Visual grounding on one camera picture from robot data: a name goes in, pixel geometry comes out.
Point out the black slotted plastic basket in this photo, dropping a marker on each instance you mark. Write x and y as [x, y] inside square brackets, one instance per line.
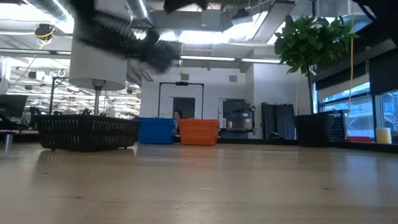
[163, 53]
[87, 117]

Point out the long ceiling light bar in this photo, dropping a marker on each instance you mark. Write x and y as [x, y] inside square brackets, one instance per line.
[217, 58]

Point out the large white cylinder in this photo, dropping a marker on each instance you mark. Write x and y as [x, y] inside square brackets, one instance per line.
[96, 71]

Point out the person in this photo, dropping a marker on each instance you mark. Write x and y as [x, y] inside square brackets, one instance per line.
[178, 115]

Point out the black machine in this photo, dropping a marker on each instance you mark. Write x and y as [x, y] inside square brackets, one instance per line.
[236, 109]

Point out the metal cylinder support pole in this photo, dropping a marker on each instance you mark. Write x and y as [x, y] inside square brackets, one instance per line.
[97, 102]

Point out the green leafy plant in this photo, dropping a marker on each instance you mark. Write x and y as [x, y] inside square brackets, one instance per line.
[311, 40]

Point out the dark folding screen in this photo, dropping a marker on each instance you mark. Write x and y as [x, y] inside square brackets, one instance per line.
[278, 121]

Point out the black plant pot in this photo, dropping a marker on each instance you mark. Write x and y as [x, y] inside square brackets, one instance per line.
[312, 130]

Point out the black monitor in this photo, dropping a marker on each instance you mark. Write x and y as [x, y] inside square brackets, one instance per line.
[12, 104]

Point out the black perforated chair back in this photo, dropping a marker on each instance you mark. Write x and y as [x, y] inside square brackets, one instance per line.
[337, 126]

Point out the flat red object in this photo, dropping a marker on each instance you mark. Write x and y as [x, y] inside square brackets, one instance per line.
[359, 139]

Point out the yellow cylinder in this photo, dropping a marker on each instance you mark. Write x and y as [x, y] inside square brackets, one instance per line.
[383, 136]

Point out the grey square wall box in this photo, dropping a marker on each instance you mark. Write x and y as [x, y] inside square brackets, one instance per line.
[184, 76]
[232, 78]

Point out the black metal gantry frame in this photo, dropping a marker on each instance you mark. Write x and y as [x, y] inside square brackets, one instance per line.
[182, 83]

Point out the black tubular stand frame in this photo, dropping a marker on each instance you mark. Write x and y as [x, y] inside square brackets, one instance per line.
[53, 85]

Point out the black table frame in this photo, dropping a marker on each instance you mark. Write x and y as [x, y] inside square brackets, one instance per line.
[264, 142]

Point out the short metal post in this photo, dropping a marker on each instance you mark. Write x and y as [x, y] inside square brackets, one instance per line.
[8, 140]

